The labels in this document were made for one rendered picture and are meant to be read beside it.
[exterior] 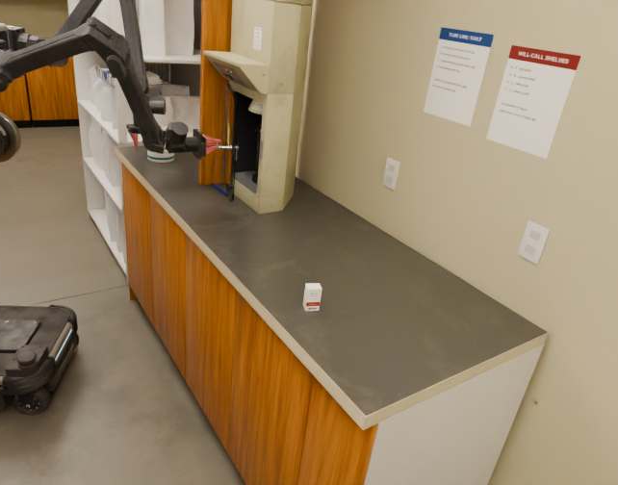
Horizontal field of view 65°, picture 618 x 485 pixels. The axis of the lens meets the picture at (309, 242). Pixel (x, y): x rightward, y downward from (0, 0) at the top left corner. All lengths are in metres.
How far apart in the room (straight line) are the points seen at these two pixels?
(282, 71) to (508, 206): 0.90
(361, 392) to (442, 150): 0.93
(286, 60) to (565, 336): 1.28
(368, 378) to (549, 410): 0.72
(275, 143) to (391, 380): 1.04
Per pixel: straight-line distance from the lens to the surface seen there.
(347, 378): 1.20
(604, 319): 1.56
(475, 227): 1.72
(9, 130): 2.20
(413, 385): 1.23
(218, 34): 2.13
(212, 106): 2.17
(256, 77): 1.81
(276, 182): 1.96
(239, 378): 1.78
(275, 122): 1.88
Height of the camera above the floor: 1.72
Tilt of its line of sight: 26 degrees down
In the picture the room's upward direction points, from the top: 7 degrees clockwise
